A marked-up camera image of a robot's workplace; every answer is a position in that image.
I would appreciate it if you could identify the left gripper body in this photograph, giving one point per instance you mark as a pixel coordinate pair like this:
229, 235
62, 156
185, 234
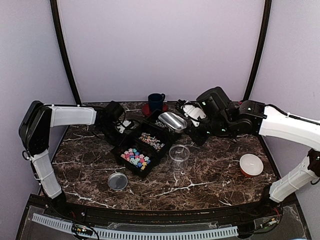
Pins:
108, 131

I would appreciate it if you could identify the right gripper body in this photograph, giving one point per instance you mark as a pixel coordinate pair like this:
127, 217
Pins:
200, 138

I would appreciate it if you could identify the metal scoop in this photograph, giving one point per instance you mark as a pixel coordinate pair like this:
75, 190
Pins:
173, 121

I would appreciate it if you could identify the black three-compartment candy bin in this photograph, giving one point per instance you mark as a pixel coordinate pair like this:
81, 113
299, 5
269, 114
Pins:
143, 148

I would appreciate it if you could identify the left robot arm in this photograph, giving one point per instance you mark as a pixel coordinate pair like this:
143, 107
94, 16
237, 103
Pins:
40, 118

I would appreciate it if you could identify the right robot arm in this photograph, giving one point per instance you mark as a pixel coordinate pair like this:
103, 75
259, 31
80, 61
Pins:
214, 114

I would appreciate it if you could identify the clear plastic cup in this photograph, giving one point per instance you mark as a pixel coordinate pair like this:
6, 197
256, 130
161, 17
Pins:
179, 155

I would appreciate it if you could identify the red saucer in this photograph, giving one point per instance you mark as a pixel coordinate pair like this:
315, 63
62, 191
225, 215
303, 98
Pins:
146, 110

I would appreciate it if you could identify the round metal lid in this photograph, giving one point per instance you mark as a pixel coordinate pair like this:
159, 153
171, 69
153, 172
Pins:
117, 181

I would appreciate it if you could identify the dark blue mug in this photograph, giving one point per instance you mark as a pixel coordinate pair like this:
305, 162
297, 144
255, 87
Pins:
156, 101

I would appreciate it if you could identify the orange white bowl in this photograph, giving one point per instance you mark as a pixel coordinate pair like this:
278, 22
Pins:
251, 165

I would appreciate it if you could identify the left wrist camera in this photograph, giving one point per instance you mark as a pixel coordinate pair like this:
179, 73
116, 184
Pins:
123, 126

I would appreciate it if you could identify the black front rail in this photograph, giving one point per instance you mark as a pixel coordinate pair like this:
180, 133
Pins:
239, 214

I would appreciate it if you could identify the white slotted cable duct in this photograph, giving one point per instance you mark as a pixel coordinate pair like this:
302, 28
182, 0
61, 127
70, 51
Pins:
125, 231

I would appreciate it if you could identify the left black frame post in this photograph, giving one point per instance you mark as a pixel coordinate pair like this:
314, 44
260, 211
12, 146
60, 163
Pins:
63, 51

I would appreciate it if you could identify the black frame post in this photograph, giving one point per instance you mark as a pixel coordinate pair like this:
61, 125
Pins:
63, 51
259, 49

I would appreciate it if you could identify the right black frame post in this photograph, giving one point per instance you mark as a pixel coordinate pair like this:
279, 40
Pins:
259, 49

